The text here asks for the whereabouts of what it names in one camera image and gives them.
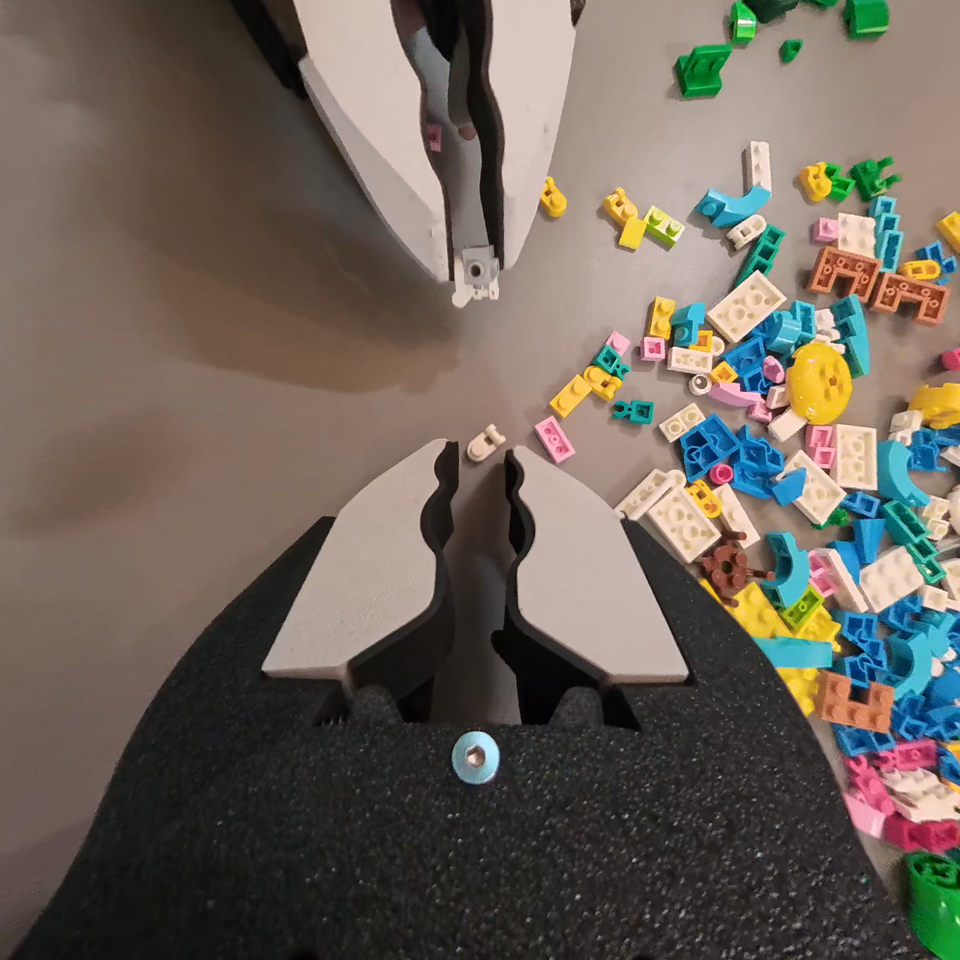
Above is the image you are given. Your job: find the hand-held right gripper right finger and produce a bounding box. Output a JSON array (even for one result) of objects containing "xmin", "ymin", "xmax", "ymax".
[{"xmin": 491, "ymin": 446, "xmax": 691, "ymax": 725}]

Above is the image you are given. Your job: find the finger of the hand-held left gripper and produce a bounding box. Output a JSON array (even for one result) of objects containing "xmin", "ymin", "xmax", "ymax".
[
  {"xmin": 456, "ymin": 0, "xmax": 580, "ymax": 271},
  {"xmin": 296, "ymin": 0, "xmax": 456, "ymax": 285}
]

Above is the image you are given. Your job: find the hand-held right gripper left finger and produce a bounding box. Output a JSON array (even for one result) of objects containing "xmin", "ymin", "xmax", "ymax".
[{"xmin": 261, "ymin": 438, "xmax": 460, "ymax": 725}]

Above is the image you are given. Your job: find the grey white lego assembly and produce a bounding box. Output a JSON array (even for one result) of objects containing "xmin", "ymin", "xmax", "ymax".
[{"xmin": 451, "ymin": 243, "xmax": 502, "ymax": 309}]

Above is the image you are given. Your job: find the pink lego plate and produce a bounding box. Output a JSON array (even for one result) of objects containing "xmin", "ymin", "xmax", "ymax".
[{"xmin": 534, "ymin": 416, "xmax": 576, "ymax": 464}]

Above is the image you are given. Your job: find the group of green lego pieces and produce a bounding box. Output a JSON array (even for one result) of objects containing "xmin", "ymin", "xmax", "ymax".
[{"xmin": 673, "ymin": 0, "xmax": 894, "ymax": 100}]

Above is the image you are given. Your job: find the yellow lego plate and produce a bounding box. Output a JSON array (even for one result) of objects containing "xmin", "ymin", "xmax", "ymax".
[{"xmin": 549, "ymin": 375, "xmax": 594, "ymax": 419}]

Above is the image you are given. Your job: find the pile of colourful lego pieces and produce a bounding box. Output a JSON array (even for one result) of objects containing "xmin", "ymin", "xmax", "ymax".
[{"xmin": 585, "ymin": 138, "xmax": 960, "ymax": 954}]

